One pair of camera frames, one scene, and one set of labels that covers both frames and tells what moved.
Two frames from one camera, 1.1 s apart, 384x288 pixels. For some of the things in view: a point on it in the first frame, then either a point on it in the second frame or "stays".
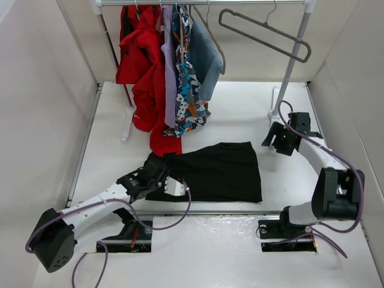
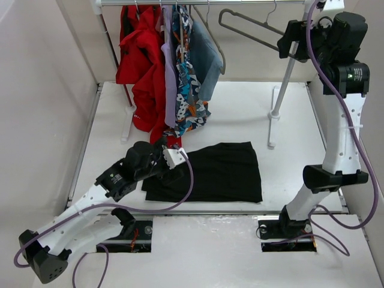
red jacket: x=141 y=62 stays
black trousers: x=222 y=172 stays
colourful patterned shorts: x=191 y=113 stays
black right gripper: x=277 y=129 -> x=295 y=31
